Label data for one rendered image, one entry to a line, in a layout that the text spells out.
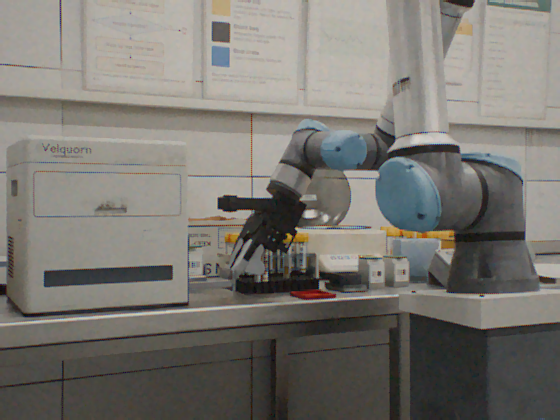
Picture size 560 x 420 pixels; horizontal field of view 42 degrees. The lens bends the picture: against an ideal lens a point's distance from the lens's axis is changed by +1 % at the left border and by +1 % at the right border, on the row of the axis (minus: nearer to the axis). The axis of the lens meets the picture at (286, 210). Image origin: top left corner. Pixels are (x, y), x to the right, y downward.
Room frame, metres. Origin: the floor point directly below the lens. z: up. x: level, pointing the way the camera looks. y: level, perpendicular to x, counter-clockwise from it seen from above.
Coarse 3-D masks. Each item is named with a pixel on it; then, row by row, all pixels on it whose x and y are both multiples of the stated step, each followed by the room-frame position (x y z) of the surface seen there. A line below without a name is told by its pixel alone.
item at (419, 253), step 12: (396, 240) 1.70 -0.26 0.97; (408, 240) 1.69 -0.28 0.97; (420, 240) 1.70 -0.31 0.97; (432, 240) 1.71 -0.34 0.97; (396, 252) 1.70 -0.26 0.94; (408, 252) 1.69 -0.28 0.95; (420, 252) 1.70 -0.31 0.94; (432, 252) 1.71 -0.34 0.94; (420, 264) 1.70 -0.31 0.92; (420, 276) 1.70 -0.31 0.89
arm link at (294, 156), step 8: (304, 120) 1.47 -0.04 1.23; (312, 120) 1.47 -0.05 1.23; (304, 128) 1.46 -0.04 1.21; (312, 128) 1.45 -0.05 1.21; (320, 128) 1.46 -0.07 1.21; (328, 128) 1.47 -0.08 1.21; (296, 136) 1.46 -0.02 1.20; (304, 136) 1.44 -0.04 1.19; (288, 144) 1.47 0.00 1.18; (296, 144) 1.45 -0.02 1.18; (304, 144) 1.52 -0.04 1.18; (288, 152) 1.45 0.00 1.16; (296, 152) 1.44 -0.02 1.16; (280, 160) 1.46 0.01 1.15; (288, 160) 1.44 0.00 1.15; (296, 160) 1.44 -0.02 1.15; (304, 160) 1.43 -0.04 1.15; (296, 168) 1.46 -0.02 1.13; (304, 168) 1.44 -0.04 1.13; (312, 168) 1.45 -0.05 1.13; (312, 176) 1.46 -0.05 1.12
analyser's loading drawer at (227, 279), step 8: (224, 272) 1.41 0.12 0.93; (232, 272) 1.37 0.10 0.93; (192, 280) 1.34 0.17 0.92; (200, 280) 1.35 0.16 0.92; (208, 280) 1.38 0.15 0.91; (216, 280) 1.38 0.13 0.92; (224, 280) 1.38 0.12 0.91; (232, 280) 1.37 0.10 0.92; (192, 288) 1.34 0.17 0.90; (232, 288) 1.37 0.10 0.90
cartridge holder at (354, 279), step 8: (336, 272) 1.57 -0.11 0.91; (344, 272) 1.58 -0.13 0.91; (352, 272) 1.57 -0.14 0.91; (336, 280) 1.54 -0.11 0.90; (344, 280) 1.52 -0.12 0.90; (352, 280) 1.53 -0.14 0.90; (360, 280) 1.54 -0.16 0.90; (336, 288) 1.53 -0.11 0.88; (344, 288) 1.51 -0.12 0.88; (352, 288) 1.51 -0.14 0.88; (360, 288) 1.52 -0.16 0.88
